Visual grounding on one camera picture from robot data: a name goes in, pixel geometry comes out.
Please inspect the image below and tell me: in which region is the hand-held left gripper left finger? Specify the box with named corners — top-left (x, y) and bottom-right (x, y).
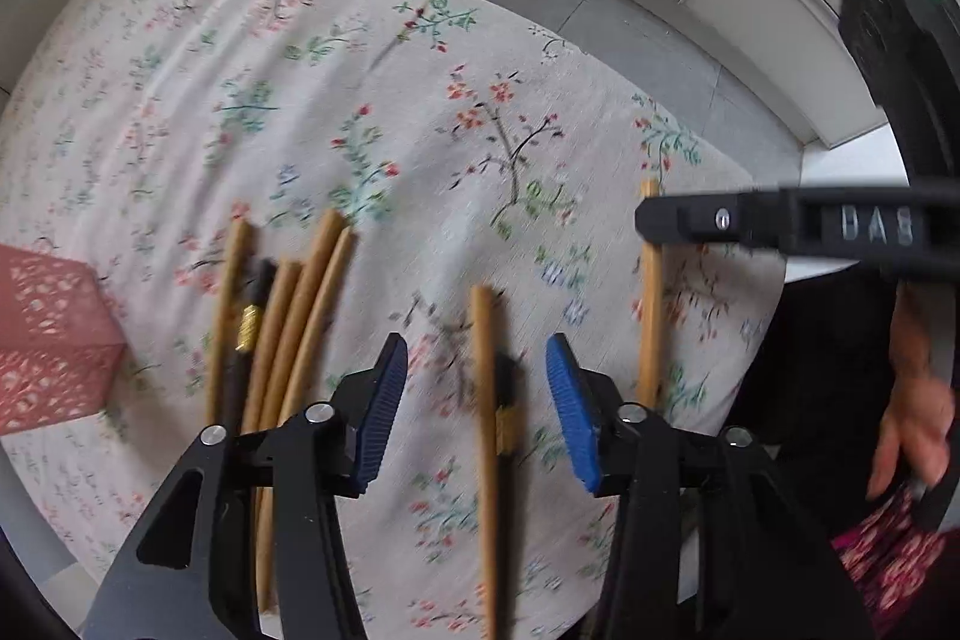
top-left (81, 331), bottom-right (411, 640)

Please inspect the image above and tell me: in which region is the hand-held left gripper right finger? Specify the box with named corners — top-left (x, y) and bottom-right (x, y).
top-left (544, 331), bottom-right (877, 640)

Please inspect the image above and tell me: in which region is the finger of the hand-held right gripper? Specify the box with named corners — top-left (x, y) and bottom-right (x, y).
top-left (634, 187), bottom-right (799, 256)

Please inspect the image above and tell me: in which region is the pink perforated chopstick holder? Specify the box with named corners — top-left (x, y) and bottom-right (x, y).
top-left (0, 244), bottom-right (127, 435)

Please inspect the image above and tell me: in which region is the person's right hand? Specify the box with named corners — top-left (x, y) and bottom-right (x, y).
top-left (865, 281), bottom-right (958, 504)

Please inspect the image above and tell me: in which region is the person's dark clothing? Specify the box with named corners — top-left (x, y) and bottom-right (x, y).
top-left (731, 269), bottom-right (960, 640)

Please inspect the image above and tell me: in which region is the floral tablecloth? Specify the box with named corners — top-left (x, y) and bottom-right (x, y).
top-left (0, 0), bottom-right (788, 640)

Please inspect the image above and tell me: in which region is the person's pink floral garment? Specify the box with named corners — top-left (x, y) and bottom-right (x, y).
top-left (829, 486), bottom-right (950, 637)

